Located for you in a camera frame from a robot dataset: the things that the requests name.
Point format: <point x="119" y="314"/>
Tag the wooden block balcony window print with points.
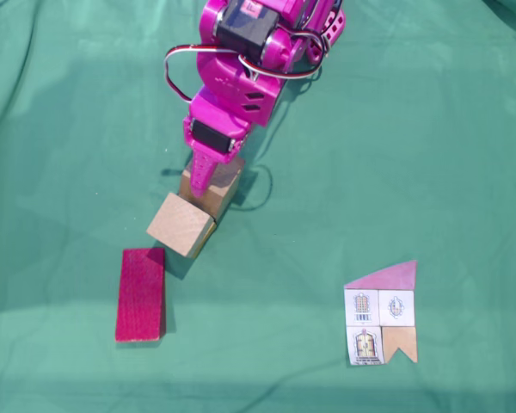
<point x="223" y="180"/>

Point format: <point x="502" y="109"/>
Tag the paper house picture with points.
<point x="395" y="305"/>

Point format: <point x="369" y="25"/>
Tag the wooden block door print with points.
<point x="220" y="213"/>

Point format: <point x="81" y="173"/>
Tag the wooden block oval window print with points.
<point x="178" y="223"/>

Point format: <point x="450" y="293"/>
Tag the red wooden wedge block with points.
<point x="139" y="297"/>

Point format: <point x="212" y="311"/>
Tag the green cloth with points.
<point x="47" y="172"/>

